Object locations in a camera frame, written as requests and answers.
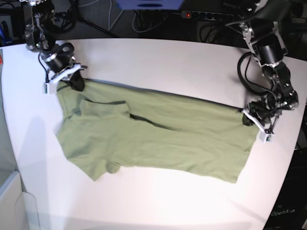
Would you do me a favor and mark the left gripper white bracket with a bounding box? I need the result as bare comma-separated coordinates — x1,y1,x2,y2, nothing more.
240,102,274,133

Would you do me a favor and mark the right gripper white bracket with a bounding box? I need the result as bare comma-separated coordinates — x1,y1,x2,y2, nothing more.
47,63,88,92

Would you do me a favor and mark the green T-shirt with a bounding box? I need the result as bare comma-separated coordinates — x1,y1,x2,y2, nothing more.
57,81,259,183

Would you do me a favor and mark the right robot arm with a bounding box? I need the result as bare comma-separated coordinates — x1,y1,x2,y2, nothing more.
24,0,87,94

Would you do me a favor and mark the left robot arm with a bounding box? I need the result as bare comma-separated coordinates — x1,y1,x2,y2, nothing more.
236,0,299,135

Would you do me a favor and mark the blue box overhead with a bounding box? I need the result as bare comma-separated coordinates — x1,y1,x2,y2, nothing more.
116,0,184,10

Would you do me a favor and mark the black OpenArm base box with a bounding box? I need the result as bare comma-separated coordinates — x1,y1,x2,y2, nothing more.
264,150,307,230

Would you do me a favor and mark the black power strip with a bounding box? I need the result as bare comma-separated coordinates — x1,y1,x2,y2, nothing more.
179,11,234,21

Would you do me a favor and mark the white bin at left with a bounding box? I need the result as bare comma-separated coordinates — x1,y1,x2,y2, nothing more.
0,171,41,230

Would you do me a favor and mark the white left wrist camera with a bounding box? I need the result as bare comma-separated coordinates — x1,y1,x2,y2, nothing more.
259,132,274,143

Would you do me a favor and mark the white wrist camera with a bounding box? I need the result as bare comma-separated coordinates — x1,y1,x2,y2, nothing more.
259,132,274,143
43,83,58,95

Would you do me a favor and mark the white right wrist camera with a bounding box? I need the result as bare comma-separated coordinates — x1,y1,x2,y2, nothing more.
43,83,58,95

